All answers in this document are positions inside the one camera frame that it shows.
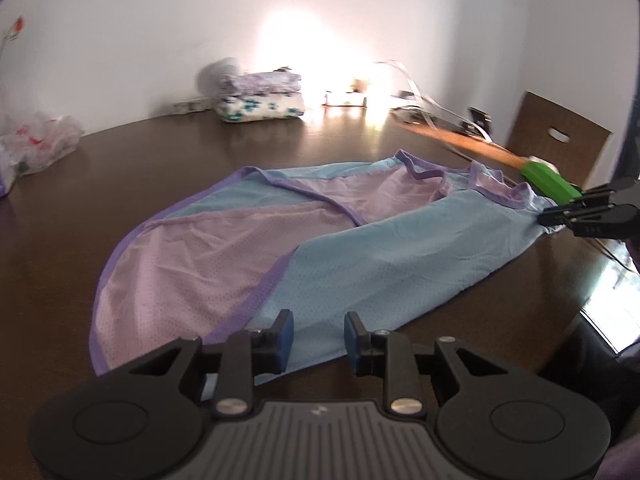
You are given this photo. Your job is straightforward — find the long white cable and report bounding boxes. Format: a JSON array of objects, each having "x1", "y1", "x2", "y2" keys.
[{"x1": 374, "y1": 59, "x2": 507, "y2": 142}]

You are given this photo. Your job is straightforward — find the pink ruffled folded cloth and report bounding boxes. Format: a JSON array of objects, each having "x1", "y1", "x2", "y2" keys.
[{"x1": 220, "y1": 70, "x2": 304, "y2": 99}]

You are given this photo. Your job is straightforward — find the green plastic case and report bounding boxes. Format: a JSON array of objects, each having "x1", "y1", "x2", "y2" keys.
[{"x1": 520, "y1": 155, "x2": 584, "y2": 206}]

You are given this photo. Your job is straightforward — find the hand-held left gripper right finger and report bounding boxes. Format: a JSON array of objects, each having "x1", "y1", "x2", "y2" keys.
[{"x1": 344, "y1": 311, "x2": 534, "y2": 417}]

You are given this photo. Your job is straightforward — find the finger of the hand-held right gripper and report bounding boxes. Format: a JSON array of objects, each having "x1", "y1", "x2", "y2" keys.
[
  {"x1": 537, "y1": 202, "x2": 640, "y2": 227},
  {"x1": 570, "y1": 177, "x2": 640, "y2": 209}
]

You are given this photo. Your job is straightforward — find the red printed plastic bag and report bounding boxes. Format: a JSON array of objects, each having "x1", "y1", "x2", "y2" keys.
[{"x1": 0, "y1": 111, "x2": 86, "y2": 177}]

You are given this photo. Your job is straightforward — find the white round speaker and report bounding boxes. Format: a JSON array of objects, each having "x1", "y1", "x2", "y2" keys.
[{"x1": 197, "y1": 57, "x2": 242, "y2": 99}]

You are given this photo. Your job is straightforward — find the white teal floral folded cloth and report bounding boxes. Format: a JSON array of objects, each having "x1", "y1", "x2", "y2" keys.
[{"x1": 215, "y1": 92, "x2": 306, "y2": 124}]

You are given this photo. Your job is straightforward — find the blue pink purple mesh shirt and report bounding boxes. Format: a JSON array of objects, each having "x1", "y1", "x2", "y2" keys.
[{"x1": 89, "y1": 150, "x2": 565, "y2": 377}]

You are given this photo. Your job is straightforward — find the person's dark pants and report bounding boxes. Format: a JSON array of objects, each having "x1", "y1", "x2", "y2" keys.
[{"x1": 539, "y1": 316, "x2": 640, "y2": 461}]

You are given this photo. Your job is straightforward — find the white power strip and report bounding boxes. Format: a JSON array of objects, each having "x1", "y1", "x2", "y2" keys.
[{"x1": 170, "y1": 98, "x2": 219, "y2": 116}]

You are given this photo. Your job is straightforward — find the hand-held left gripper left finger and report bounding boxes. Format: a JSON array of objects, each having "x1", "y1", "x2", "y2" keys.
[{"x1": 106, "y1": 309, "x2": 296, "y2": 417}]

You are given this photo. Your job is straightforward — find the smartphone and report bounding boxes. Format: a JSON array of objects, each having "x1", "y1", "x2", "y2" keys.
[{"x1": 467, "y1": 107, "x2": 494, "y2": 137}]

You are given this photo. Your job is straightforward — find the person's purple shirt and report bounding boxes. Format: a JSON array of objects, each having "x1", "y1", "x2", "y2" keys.
[{"x1": 598, "y1": 437, "x2": 640, "y2": 480}]

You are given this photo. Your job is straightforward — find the wooden chair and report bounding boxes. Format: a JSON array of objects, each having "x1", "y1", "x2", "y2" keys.
[{"x1": 505, "y1": 90, "x2": 614, "y2": 192}]

